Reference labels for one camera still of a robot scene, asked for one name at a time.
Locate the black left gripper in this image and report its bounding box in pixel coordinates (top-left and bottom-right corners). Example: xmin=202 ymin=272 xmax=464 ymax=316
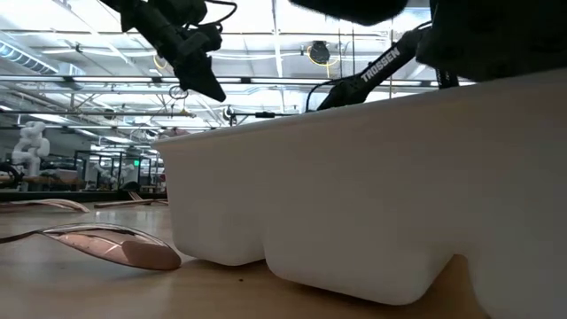
xmin=166 ymin=30 xmax=227 ymax=103

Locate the rose gold fork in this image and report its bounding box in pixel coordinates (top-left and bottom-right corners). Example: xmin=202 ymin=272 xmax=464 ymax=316
xmin=128 ymin=191 xmax=169 ymax=206

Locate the white plastic cutlery tray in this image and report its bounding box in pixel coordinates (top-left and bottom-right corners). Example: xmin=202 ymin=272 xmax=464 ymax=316
xmin=150 ymin=66 xmax=567 ymax=319

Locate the long ceiling light strip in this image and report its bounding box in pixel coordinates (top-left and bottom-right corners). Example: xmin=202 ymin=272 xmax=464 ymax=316
xmin=0 ymin=74 xmax=478 ymax=88

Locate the wooden workbench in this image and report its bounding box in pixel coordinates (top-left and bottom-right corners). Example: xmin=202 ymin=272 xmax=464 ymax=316
xmin=0 ymin=175 xmax=85 ymax=192

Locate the rose gold spoon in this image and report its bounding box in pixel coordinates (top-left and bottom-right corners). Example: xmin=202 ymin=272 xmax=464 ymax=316
xmin=0 ymin=198 xmax=91 ymax=214
xmin=0 ymin=222 xmax=183 ymax=272

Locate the hanging oval ring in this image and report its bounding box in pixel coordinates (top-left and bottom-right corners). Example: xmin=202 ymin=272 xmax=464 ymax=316
xmin=167 ymin=85 xmax=190 ymax=101

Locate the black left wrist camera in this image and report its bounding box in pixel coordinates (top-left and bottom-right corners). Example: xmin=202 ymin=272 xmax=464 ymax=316
xmin=188 ymin=22 xmax=223 ymax=53

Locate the black frame workstation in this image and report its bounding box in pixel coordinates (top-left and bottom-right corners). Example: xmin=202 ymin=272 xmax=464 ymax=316
xmin=228 ymin=110 xmax=296 ymax=128

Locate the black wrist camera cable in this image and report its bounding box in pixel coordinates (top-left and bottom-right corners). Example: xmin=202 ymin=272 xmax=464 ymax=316
xmin=201 ymin=0 xmax=239 ymax=32

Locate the black ceiling cable reel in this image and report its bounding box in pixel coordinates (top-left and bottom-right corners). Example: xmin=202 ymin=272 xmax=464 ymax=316
xmin=307 ymin=40 xmax=340 ymax=67

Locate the black frame enclosure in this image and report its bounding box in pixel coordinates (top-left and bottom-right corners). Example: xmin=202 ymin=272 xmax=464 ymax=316
xmin=73 ymin=150 xmax=154 ymax=191

